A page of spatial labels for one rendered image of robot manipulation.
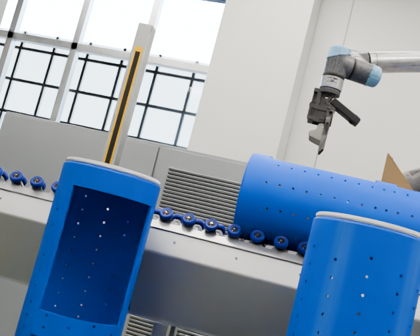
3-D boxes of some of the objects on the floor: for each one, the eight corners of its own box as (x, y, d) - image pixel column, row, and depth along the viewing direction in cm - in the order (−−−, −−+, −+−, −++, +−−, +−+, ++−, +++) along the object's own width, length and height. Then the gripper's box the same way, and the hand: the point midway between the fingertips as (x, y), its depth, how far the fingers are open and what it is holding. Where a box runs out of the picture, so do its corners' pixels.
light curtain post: (25, 449, 260) (142, 27, 281) (39, 453, 259) (156, 30, 280) (18, 453, 254) (139, 21, 275) (33, 457, 253) (153, 24, 274)
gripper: (314, 93, 236) (299, 152, 233) (315, 83, 224) (299, 145, 221) (339, 98, 235) (325, 158, 232) (341, 88, 223) (325, 151, 220)
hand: (321, 150), depth 226 cm, fingers open, 5 cm apart
